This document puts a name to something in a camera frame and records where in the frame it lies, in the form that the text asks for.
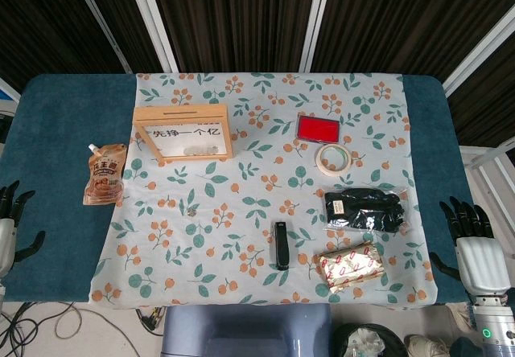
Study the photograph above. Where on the gold foil packet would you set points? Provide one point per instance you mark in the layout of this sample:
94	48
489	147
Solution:
350	266

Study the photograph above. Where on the white sneaker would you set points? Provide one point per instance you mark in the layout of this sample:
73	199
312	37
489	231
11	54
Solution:
426	347

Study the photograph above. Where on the black trash bin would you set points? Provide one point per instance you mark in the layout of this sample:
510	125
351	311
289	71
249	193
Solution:
342	341

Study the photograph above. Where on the wooden money box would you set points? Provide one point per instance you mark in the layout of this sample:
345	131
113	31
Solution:
181	115

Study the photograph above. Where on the white partition post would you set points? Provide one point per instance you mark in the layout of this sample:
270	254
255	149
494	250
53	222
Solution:
479	55
122	57
316	21
155	21

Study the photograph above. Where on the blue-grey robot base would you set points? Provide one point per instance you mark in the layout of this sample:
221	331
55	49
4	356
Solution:
245	333

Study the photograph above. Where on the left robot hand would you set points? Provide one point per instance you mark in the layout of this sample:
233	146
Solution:
7	240

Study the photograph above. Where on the white metal rack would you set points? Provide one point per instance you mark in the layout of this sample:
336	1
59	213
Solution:
487	158

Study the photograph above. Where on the black stapler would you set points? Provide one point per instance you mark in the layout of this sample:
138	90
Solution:
281	248

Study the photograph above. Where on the teal table cover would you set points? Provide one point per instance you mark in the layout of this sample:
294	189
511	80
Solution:
60	112

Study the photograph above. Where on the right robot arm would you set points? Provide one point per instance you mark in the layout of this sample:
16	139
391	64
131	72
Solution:
495	325

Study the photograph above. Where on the black gloves in plastic bag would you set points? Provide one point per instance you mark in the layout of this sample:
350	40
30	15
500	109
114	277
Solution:
362	208

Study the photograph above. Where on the orange spouted sauce pouch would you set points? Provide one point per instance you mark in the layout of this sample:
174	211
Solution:
105	180

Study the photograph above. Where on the floral tablecloth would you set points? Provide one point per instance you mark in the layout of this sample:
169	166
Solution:
249	196

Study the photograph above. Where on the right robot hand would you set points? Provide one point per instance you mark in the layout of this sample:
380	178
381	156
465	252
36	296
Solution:
480	264

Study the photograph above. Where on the masking tape roll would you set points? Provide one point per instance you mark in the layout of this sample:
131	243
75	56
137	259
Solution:
320	164

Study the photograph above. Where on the red ink pad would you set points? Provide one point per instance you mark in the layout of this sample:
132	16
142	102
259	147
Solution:
318	128

